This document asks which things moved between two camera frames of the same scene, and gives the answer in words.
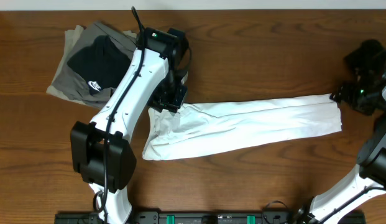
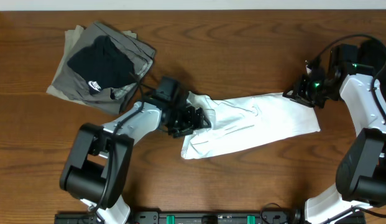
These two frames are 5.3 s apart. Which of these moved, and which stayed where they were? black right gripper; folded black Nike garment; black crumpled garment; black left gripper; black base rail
Moved: black right gripper; black left gripper
Stayed: folded black Nike garment; black crumpled garment; black base rail
